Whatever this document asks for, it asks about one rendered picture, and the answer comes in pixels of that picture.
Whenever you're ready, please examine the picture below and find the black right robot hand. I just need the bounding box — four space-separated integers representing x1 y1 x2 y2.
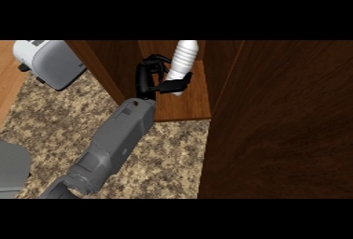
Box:
135 53 195 101

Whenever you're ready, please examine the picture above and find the white water bottle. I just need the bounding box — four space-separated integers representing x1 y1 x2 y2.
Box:
164 39 200 98

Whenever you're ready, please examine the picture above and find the brown wooden cabinet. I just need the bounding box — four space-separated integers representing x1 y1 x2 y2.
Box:
64 39 246 122

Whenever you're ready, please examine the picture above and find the dark brown cabinet door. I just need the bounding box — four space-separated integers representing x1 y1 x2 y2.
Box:
198 39 353 200

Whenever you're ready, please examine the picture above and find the white and grey appliance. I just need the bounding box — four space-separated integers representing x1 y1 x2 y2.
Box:
11 39 89 92

